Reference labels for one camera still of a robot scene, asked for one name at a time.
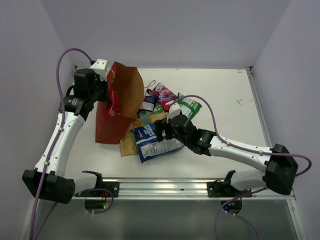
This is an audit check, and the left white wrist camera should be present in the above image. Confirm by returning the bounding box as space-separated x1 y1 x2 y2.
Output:
90 59 108 81

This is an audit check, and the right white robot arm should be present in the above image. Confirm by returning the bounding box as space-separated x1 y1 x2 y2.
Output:
154 114 298 197

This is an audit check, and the tan popcorn chips bag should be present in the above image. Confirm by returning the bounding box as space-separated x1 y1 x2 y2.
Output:
120 112 168 157

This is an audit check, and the blue Doritos chips bag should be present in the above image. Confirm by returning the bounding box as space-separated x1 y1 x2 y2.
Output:
132 123 184 164

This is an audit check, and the aluminium mounting rail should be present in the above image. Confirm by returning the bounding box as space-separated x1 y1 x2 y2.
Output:
62 177 293 200

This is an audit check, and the small dark blue snack bag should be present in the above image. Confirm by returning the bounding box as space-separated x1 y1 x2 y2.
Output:
140 95 157 112

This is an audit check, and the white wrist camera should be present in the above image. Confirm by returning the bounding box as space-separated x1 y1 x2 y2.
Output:
163 100 181 123
90 59 108 81

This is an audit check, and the purple candy bag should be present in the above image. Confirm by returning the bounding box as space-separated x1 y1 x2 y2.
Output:
147 83 177 107

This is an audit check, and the red paper bag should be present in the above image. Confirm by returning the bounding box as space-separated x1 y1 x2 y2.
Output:
95 61 145 145

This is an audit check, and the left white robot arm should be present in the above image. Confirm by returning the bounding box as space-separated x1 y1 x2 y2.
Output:
22 67 108 204

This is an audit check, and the pink Real chips bag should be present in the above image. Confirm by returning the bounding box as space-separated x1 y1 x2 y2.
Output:
107 87 121 117

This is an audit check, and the green snack bag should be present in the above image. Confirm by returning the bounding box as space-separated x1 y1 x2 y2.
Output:
177 97 202 120

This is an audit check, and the small green snack packet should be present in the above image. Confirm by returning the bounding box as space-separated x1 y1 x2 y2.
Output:
138 103 165 117

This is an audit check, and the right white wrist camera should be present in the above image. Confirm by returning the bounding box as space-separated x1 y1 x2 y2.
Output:
163 100 181 123

